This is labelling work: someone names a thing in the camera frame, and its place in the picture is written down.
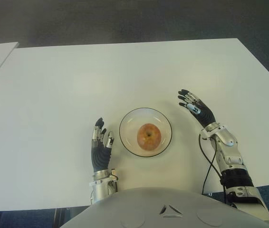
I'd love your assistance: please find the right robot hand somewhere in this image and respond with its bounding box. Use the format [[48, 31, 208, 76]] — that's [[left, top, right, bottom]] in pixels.
[[177, 88, 217, 129]]

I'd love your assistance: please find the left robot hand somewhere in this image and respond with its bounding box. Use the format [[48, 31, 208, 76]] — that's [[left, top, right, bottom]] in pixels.
[[91, 117, 115, 172]]

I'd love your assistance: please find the red yellow apple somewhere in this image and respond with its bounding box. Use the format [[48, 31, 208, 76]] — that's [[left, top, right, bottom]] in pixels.
[[136, 123, 162, 151]]

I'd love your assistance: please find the white plate black rim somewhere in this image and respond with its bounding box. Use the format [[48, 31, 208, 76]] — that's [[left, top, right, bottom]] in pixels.
[[118, 107, 173, 158]]

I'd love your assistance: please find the grey robot torso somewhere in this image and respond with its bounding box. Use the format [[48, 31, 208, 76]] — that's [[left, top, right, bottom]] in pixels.
[[61, 187, 269, 228]]

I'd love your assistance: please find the black cable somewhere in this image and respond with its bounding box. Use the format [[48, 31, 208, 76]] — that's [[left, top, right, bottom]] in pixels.
[[198, 133, 219, 195]]

